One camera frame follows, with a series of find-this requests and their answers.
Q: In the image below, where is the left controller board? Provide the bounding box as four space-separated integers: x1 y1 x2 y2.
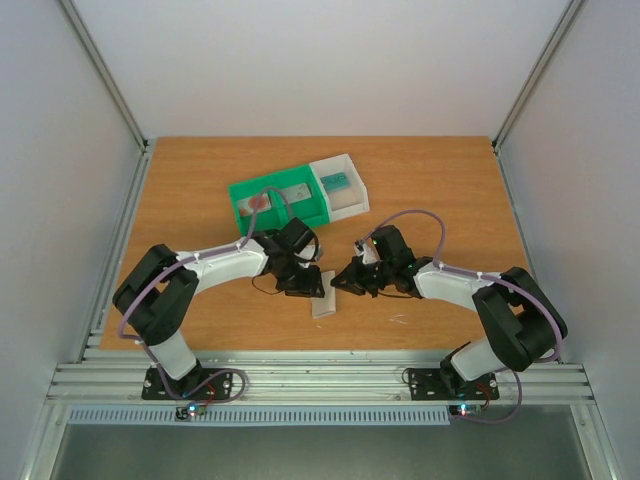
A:
175 404 207 421

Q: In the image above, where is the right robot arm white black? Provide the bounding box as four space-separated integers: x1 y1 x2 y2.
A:
331 225 568 398

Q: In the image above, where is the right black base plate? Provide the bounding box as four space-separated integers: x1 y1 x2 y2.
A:
401 368 500 401

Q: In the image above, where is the grey slotted cable duct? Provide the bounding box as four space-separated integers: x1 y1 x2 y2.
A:
68 405 450 427

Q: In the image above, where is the middle green bin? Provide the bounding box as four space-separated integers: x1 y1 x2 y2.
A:
267 165 330 228

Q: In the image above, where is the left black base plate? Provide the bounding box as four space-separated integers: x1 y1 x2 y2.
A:
141 367 234 401

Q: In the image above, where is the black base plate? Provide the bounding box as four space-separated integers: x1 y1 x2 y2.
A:
141 367 234 401
401 368 500 401

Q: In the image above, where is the green bin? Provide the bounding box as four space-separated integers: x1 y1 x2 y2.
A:
228 174 290 235
267 165 330 228

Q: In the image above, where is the grey card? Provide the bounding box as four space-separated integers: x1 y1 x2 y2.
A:
281 183 312 204

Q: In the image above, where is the left aluminium corner post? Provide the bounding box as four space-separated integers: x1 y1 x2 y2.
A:
54 0 150 153

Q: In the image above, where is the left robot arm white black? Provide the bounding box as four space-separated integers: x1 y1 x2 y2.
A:
112 218 325 398

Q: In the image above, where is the beige card holder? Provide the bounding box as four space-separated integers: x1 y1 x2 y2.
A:
311 270 337 319

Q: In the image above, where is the card with red circle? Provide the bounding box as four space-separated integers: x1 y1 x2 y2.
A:
236 193 272 217

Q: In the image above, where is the aluminium rail frame front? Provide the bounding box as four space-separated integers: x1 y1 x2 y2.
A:
46 348 595 405

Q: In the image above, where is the white bin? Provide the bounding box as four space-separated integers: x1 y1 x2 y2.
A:
309 153 370 223

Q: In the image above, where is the right controller board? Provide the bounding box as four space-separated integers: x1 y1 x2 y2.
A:
449 403 484 417

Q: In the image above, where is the aluminium corner post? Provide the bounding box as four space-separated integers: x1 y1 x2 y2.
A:
491 0 587 151
54 0 150 153

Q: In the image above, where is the teal card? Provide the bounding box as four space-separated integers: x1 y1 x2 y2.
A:
320 172 350 193

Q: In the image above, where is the right aluminium corner post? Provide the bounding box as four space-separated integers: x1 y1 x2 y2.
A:
491 0 587 151

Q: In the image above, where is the left green bin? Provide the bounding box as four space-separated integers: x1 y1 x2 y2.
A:
228 174 290 235

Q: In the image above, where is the controller board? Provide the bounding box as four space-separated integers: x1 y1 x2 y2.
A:
449 403 484 417
175 404 207 421

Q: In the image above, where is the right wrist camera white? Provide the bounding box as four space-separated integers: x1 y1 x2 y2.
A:
354 240 379 265

